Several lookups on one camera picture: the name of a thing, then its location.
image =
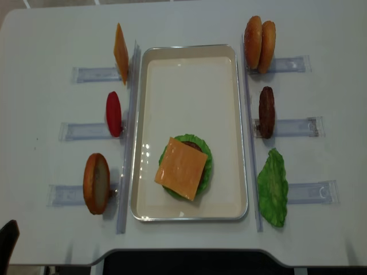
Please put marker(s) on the sesame bun top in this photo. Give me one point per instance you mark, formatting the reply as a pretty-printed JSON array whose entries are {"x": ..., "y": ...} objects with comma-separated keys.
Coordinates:
[{"x": 253, "y": 41}]

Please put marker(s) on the orange cheese slice on burger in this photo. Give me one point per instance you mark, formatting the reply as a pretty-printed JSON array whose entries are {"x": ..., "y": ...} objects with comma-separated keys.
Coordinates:
[{"x": 180, "y": 169}]

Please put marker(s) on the standing red tomato slice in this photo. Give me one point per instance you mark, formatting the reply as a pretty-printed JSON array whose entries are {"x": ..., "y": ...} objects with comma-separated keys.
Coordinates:
[{"x": 113, "y": 114}]

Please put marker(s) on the standing brown meat patty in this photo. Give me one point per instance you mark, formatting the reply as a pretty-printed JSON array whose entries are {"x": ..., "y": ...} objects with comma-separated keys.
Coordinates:
[{"x": 266, "y": 112}]

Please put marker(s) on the standing green lettuce leaf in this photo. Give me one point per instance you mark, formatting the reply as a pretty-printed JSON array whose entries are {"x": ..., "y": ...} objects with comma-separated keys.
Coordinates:
[{"x": 273, "y": 189}]

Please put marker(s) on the standing orange cheese slice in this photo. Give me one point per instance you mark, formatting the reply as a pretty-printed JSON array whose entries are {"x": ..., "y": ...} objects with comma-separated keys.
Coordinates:
[{"x": 121, "y": 54}]

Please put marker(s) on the clear holder track tomato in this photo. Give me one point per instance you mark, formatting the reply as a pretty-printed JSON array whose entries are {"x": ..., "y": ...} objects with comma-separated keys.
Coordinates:
[{"x": 89, "y": 131}]

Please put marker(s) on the clear holder track cheese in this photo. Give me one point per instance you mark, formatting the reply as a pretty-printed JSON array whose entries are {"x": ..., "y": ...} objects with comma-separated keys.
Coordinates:
[{"x": 91, "y": 75}]

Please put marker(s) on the clear holder track lettuce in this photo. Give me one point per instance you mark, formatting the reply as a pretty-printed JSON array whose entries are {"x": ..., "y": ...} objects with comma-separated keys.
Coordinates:
[{"x": 325, "y": 192}]

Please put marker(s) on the brown patty in burger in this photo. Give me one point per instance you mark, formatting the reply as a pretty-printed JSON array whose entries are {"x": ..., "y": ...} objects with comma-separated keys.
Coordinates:
[{"x": 195, "y": 146}]

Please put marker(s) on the white rectangular tray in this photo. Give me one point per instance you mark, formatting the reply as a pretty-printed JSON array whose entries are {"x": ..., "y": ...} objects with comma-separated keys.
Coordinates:
[{"x": 192, "y": 93}]

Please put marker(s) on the standing bun bottom half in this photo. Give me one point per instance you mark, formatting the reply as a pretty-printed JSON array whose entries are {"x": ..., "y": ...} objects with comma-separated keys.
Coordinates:
[{"x": 96, "y": 183}]

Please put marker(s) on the clear holder track patty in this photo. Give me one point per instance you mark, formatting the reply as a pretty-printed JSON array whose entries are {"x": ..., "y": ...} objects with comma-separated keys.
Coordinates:
[{"x": 308, "y": 127}]

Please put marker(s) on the clear holder track left bun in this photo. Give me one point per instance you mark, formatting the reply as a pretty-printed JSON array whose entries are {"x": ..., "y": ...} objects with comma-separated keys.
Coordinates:
[{"x": 63, "y": 195}]

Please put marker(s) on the clear holder track right buns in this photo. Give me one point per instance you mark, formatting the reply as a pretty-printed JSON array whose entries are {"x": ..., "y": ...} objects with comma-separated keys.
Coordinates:
[{"x": 300, "y": 64}]

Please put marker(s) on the black chair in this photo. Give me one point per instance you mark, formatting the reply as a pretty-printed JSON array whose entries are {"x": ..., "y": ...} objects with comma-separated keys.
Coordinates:
[{"x": 9, "y": 235}]

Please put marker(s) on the left long clear rail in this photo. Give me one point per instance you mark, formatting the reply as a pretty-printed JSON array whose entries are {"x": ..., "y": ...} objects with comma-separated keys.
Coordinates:
[{"x": 130, "y": 141}]

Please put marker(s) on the long clear rail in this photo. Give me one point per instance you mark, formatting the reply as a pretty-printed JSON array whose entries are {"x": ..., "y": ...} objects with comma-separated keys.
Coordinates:
[
  {"x": 252, "y": 151},
  {"x": 130, "y": 141}
]

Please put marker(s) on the right long clear rail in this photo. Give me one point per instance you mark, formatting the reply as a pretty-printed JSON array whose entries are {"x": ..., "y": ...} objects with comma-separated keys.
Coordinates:
[{"x": 252, "y": 151}]

